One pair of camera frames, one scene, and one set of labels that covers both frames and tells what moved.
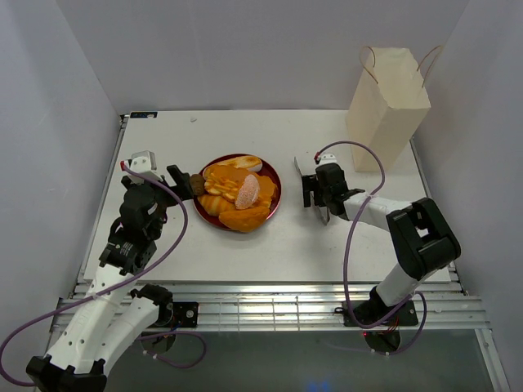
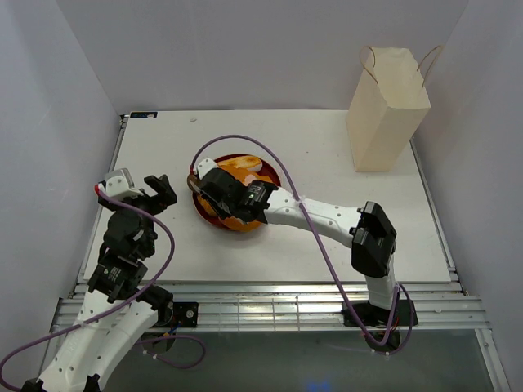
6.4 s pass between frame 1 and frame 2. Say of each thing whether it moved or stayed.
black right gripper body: moved
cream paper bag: stayed
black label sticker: stayed
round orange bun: stayed
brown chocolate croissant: stayed
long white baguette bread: stayed
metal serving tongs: moved
